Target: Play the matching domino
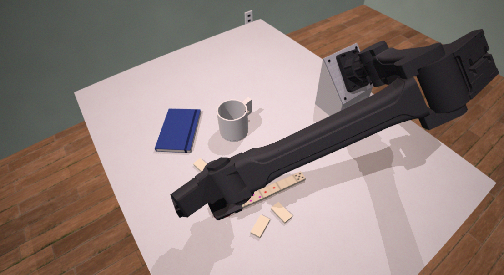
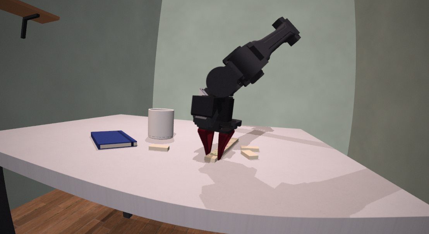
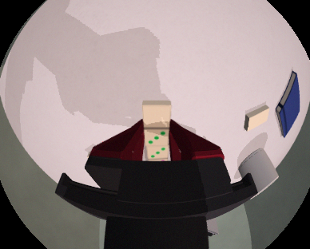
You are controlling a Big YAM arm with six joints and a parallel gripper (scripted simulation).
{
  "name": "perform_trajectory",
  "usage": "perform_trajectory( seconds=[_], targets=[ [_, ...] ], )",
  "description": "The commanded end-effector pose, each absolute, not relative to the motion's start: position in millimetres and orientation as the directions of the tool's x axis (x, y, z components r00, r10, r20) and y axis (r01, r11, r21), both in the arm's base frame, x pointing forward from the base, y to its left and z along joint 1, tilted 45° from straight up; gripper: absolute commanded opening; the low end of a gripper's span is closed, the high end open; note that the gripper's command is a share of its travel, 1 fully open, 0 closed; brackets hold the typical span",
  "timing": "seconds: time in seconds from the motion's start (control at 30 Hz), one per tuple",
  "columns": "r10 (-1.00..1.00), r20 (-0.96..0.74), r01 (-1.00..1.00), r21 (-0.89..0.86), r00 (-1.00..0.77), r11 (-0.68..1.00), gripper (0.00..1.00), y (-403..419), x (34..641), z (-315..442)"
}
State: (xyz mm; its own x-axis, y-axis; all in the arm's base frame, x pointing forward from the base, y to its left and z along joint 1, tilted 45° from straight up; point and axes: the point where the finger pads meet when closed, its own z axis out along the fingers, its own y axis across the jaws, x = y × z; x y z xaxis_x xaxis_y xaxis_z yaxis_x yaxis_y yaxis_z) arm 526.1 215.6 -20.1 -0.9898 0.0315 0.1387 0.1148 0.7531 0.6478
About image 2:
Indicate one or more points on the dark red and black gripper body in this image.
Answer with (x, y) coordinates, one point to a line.
(224, 127)

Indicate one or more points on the blue notebook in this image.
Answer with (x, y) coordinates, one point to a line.
(112, 139)

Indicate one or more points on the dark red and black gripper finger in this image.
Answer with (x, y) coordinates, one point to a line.
(223, 140)
(207, 139)

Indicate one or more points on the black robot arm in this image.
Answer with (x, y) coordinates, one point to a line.
(242, 67)

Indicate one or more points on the grey mug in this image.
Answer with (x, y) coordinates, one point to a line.
(160, 123)

